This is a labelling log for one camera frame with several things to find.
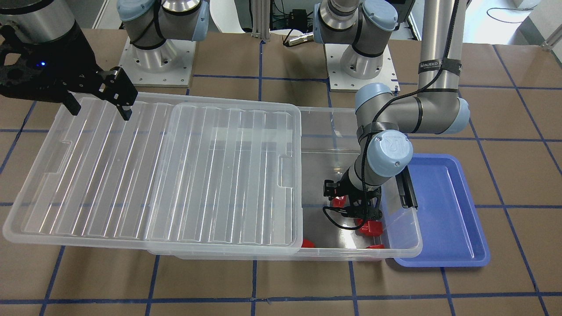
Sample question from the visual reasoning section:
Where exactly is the blue plastic tray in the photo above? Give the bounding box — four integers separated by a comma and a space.
382, 154, 490, 268

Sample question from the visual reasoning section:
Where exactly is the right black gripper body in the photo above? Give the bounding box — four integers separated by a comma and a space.
26, 22, 102, 103

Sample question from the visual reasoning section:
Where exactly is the clear plastic storage box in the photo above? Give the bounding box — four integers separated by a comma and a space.
150, 107, 429, 261

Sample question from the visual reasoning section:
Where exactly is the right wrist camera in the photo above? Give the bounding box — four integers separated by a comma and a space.
0, 25, 49, 101

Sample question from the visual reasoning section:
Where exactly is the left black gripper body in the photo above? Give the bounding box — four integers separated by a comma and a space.
340, 171, 382, 208

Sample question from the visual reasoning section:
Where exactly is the red block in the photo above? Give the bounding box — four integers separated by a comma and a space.
331, 196, 347, 208
301, 238, 316, 248
366, 244, 385, 249
359, 220, 384, 237

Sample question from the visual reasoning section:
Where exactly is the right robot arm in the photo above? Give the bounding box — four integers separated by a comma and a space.
1, 0, 210, 121

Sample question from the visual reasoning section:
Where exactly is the black box latch handle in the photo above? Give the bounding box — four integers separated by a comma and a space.
395, 166, 419, 209

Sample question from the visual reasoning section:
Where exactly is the aluminium frame post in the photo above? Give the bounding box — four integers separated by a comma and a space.
250, 0, 271, 43

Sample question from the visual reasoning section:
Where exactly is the white chair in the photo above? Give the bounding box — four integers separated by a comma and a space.
209, 0, 245, 34

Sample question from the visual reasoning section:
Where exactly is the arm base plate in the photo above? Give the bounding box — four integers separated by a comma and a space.
324, 44, 401, 93
118, 39, 197, 88

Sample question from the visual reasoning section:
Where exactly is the clear plastic box lid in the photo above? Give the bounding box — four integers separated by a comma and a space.
3, 92, 303, 257

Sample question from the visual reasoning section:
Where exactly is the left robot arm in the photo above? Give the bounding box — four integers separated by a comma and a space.
313, 0, 470, 223

